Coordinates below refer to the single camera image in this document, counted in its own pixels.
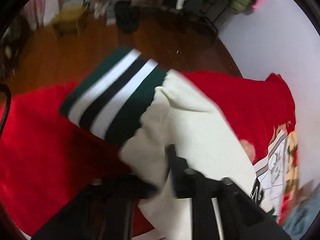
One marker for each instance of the white grid-pattern bed sheet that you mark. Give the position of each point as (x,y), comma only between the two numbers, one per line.
(278,174)

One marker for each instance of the green and white varsity jacket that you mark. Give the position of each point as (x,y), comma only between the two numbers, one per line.
(131,102)

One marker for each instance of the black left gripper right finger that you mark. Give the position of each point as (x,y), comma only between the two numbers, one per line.
(219,208)

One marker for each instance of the blue denim garment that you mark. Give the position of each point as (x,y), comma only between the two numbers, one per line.
(303,221)

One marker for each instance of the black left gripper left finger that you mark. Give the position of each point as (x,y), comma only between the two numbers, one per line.
(102,211)

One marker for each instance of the red plush blanket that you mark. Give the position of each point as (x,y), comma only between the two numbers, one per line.
(46,160)

